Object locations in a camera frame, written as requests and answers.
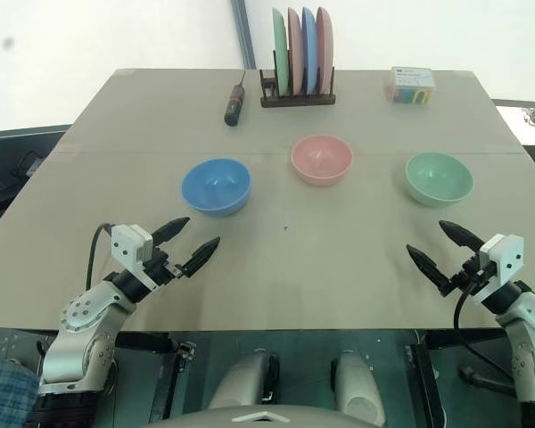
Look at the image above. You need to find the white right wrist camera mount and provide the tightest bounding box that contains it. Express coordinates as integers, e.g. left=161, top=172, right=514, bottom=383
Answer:
left=470, top=233, right=525, bottom=305

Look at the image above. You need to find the blue bowl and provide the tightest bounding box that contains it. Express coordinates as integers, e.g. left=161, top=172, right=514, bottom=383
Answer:
left=181, top=158, right=253, bottom=218

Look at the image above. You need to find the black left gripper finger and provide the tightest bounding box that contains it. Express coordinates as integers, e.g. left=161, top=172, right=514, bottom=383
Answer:
left=177, top=236, right=221, bottom=279
left=151, top=217, right=192, bottom=246

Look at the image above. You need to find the clear box of coloured items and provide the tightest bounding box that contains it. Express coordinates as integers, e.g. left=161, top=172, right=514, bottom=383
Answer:
left=388, top=66, right=438, bottom=107

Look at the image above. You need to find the blue plaid cloth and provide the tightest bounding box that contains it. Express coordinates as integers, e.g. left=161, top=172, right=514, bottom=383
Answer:
left=0, top=351, right=41, bottom=428

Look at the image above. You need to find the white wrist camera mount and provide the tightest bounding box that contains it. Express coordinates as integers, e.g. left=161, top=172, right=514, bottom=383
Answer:
left=470, top=233, right=525, bottom=305
left=110, top=224, right=157, bottom=292

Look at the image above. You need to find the grey robot torso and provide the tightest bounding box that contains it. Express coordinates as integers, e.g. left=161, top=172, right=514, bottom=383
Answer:
left=149, top=403, right=353, bottom=428

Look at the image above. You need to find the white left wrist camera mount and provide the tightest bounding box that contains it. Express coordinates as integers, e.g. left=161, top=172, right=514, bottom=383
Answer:
left=110, top=224, right=157, bottom=292

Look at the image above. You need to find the black screwdriver with red band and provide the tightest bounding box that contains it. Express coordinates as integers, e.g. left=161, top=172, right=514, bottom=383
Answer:
left=223, top=70, right=248, bottom=128

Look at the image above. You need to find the silver left robot leg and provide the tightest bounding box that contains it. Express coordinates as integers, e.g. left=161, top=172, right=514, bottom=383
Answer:
left=206, top=350, right=281, bottom=412

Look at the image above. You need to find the silver right robot leg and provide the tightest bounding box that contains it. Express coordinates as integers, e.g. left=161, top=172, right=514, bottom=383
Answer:
left=329, top=350, right=387, bottom=428

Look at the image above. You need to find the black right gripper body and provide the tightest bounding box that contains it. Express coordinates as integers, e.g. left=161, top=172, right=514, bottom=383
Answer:
left=446, top=251, right=494, bottom=295

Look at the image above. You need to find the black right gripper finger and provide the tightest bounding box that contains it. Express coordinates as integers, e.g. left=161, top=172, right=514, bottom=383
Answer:
left=406, top=243, right=452, bottom=298
left=439, top=219, right=487, bottom=253

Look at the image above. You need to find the dark pink plate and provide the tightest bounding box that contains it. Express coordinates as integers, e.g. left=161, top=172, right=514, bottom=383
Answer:
left=315, top=6, right=335, bottom=95

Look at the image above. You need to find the blue plate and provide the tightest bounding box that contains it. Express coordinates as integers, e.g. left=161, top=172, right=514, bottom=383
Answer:
left=301, top=6, right=320, bottom=95

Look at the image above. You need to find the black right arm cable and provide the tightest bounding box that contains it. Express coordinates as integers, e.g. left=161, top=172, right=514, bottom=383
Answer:
left=453, top=278, right=518, bottom=376

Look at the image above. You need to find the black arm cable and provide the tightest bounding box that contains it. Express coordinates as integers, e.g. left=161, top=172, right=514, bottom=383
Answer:
left=85, top=222, right=116, bottom=292
left=453, top=278, right=518, bottom=376

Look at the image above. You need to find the pink bowl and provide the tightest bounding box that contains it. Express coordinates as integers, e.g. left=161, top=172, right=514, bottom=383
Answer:
left=290, top=135, right=354, bottom=187

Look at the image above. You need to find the grey metal pillar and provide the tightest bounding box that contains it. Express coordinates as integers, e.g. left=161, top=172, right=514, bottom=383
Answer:
left=230, top=0, right=257, bottom=71

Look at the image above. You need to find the silver robot leg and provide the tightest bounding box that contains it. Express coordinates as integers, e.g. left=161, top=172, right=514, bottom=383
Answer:
left=329, top=350, right=387, bottom=428
left=206, top=350, right=281, bottom=412

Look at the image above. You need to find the dark wooden plate rack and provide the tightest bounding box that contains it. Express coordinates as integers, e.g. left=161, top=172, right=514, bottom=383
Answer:
left=259, top=49, right=337, bottom=109

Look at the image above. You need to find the green bowl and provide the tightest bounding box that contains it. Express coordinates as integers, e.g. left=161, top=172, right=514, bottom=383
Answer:
left=405, top=152, right=474, bottom=207

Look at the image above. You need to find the light pink plate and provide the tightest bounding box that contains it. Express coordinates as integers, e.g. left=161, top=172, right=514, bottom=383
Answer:
left=286, top=7, right=306, bottom=95

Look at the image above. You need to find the green plate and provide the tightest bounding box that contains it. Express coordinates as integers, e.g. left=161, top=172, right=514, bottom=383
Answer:
left=271, top=7, right=292, bottom=96

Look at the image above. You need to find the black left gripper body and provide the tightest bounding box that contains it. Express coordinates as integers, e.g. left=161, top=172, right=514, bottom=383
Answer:
left=142, top=247, right=184, bottom=290

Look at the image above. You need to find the black side bench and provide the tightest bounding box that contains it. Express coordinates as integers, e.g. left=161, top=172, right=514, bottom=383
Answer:
left=0, top=123, right=79, bottom=244

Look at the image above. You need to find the black handle under table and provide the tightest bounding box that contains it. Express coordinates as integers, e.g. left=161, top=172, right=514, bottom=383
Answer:
left=457, top=365, right=517, bottom=396

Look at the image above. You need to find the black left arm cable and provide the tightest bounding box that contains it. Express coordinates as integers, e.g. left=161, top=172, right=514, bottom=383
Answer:
left=85, top=222, right=116, bottom=292

